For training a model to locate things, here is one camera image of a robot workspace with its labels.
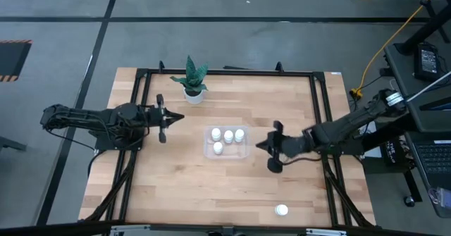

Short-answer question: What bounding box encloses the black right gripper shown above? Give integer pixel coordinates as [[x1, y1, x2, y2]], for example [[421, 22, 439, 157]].
[[255, 120, 315, 174]]

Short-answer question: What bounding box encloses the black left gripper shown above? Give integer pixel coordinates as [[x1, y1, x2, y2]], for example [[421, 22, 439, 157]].
[[144, 94, 185, 144]]

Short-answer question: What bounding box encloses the clear plastic basket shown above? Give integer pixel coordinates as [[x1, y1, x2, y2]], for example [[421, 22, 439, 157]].
[[203, 125, 251, 161]]

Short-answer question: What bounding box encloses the green plant in white pot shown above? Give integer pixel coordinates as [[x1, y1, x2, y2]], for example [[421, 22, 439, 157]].
[[169, 55, 209, 105]]

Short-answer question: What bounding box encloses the black box with white lettering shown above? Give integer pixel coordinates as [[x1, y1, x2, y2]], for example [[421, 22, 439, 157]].
[[383, 139, 406, 166]]

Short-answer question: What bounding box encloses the black side desk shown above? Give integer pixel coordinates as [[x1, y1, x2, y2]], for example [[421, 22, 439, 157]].
[[383, 42, 451, 135]]

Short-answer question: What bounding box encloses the grey chair leg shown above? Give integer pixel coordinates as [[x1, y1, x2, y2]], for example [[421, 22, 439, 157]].
[[0, 136, 27, 153]]

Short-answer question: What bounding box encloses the black rig beam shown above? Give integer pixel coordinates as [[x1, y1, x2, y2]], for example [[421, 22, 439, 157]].
[[0, 220, 451, 236]]

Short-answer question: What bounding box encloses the dark laptop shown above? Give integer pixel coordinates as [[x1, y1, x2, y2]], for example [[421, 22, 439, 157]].
[[397, 70, 451, 218]]

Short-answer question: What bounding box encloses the black mat with hazard stripes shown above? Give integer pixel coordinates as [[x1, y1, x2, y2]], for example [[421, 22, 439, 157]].
[[0, 39, 33, 82]]

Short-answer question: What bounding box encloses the black power adapter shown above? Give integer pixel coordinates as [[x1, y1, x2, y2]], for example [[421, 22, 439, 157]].
[[414, 42, 441, 82]]

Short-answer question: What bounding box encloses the black desk leg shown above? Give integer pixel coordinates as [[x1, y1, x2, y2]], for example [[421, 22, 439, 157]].
[[397, 0, 451, 56]]

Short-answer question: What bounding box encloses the black aluminium table frame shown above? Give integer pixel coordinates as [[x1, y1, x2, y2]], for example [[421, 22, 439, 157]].
[[79, 60, 376, 230]]

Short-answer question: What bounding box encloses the long yellow cable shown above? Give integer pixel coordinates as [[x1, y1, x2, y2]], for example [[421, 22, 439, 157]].
[[349, 0, 451, 100]]

